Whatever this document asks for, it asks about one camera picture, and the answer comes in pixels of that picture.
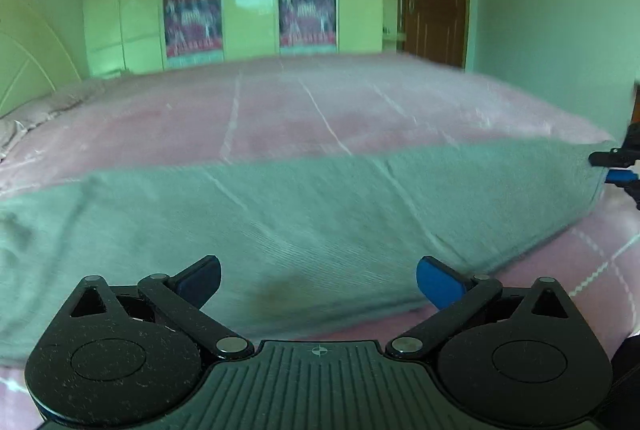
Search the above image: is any bed with pink checked sheet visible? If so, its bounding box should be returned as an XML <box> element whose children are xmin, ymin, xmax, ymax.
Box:
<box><xmin>0</xmin><ymin>52</ymin><xmax>640</xmax><ymax>430</ymax></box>

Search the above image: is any cream wooden headboard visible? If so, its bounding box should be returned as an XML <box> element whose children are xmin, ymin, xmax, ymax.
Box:
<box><xmin>0</xmin><ymin>0</ymin><xmax>83</xmax><ymax>121</ymax></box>

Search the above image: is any red calendar wall poster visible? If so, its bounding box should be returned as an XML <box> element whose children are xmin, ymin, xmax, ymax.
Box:
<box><xmin>277</xmin><ymin>0</ymin><xmax>339</xmax><ymax>52</ymax></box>
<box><xmin>162</xmin><ymin>0</ymin><xmax>225</xmax><ymax>61</ymax></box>

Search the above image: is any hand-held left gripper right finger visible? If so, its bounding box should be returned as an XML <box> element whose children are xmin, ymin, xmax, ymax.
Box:
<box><xmin>386</xmin><ymin>256</ymin><xmax>576</xmax><ymax>357</ymax></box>

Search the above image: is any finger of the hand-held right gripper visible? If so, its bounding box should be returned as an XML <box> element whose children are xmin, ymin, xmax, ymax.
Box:
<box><xmin>604</xmin><ymin>169</ymin><xmax>640</xmax><ymax>211</ymax></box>
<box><xmin>588</xmin><ymin>123</ymin><xmax>640</xmax><ymax>168</ymax></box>

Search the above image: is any pink pillow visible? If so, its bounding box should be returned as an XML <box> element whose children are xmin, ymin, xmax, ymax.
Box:
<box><xmin>0</xmin><ymin>77</ymin><xmax>108</xmax><ymax>126</ymax></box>
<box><xmin>0</xmin><ymin>116</ymin><xmax>32</xmax><ymax>162</ymax></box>

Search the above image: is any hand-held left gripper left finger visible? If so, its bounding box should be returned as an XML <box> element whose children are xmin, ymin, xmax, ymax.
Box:
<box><xmin>70</xmin><ymin>255</ymin><xmax>253</xmax><ymax>361</ymax></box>

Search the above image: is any green towel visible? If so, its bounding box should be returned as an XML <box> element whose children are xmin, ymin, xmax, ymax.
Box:
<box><xmin>0</xmin><ymin>137</ymin><xmax>620</xmax><ymax>367</ymax></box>

